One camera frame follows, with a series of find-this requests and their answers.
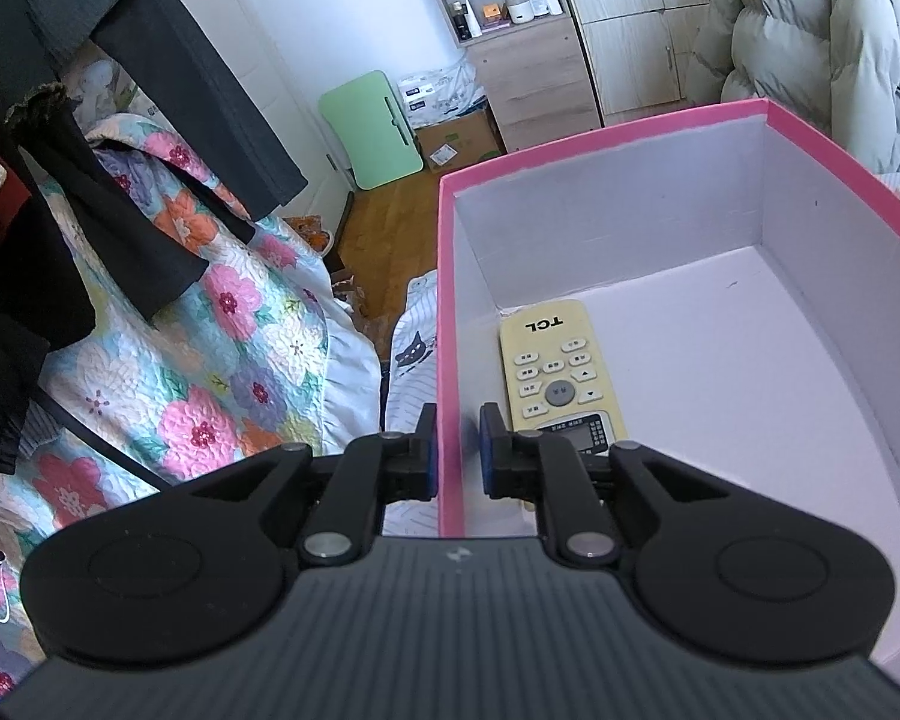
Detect pale green puffer jacket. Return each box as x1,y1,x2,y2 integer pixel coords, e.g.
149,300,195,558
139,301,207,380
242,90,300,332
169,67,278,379
679,0,900,175

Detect floral quilt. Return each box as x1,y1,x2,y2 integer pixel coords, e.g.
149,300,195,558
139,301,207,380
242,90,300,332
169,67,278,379
0,112,383,698

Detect wooden shelf cabinet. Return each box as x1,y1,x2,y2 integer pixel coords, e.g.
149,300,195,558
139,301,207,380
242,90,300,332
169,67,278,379
414,0,605,152

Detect wooden wardrobe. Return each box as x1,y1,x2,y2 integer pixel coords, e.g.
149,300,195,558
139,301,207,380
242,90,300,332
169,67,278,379
547,0,743,125

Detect dark grey hanging coat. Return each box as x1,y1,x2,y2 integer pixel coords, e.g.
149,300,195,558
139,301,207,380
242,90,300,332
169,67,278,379
0,0,310,205

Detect white door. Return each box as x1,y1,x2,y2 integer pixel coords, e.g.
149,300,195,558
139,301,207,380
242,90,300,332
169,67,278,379
210,0,350,233

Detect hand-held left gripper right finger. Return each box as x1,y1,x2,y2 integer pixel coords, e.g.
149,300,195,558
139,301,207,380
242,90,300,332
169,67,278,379
478,403,728,569

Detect yellow remote control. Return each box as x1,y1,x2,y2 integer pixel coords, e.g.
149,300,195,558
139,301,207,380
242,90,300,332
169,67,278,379
499,300,629,458

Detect pink cardboard box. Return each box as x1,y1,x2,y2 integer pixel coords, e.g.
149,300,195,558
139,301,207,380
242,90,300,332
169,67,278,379
435,97,900,680

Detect white printed cloth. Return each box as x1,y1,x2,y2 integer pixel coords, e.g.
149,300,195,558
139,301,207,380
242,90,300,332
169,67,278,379
67,52,151,128

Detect black hanging sleeve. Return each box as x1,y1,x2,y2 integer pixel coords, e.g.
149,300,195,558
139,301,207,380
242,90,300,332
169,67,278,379
4,82,211,325

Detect red garment with white cuff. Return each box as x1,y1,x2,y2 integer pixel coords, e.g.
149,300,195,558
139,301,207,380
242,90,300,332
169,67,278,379
0,124,35,245

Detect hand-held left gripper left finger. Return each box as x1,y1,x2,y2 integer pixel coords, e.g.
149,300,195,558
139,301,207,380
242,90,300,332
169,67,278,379
192,403,440,569

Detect black hanging garment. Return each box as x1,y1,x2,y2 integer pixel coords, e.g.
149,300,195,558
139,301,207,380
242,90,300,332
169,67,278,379
0,217,98,481

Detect brown cardboard box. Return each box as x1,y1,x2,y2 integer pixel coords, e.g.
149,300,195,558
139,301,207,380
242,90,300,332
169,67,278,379
414,109,505,173

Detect green folding table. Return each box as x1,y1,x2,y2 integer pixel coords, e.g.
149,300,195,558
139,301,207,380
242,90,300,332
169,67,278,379
319,70,425,192

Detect white tissue pack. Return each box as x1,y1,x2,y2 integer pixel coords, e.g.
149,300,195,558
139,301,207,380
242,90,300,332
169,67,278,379
397,64,490,128

